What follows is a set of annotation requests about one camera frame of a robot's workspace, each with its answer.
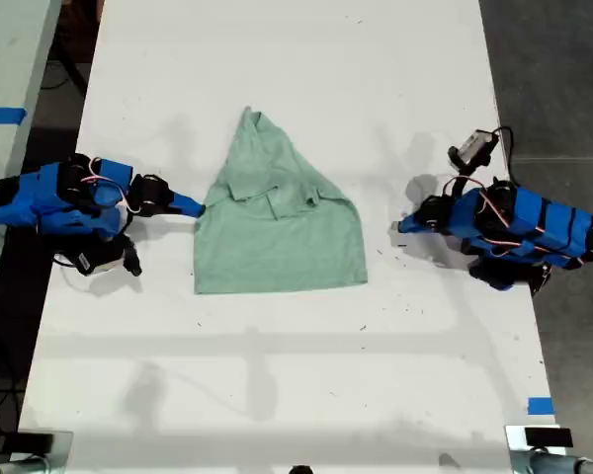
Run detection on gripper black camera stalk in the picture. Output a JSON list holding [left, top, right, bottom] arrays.
[[120, 235, 144, 277], [443, 146, 493, 198]]

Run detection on grey metal pipe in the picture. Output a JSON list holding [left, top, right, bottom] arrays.
[[0, 456, 48, 474], [511, 447, 593, 474]]

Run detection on red white servo wire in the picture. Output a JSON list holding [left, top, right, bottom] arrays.
[[81, 156, 142, 214], [476, 189, 574, 259]]

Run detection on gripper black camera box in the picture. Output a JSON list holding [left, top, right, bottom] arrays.
[[456, 128, 501, 163], [75, 243, 126, 277]]

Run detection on pale green T-shirt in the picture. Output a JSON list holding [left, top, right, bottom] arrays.
[[192, 105, 369, 296]]

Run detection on black camera cable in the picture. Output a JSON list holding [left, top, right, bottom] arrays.
[[491, 124, 521, 185]]

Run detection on black box on metal bracket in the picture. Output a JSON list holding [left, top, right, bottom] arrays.
[[504, 424, 574, 451], [14, 430, 74, 458]]

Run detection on black floor cable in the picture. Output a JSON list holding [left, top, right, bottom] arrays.
[[42, 48, 90, 93]]

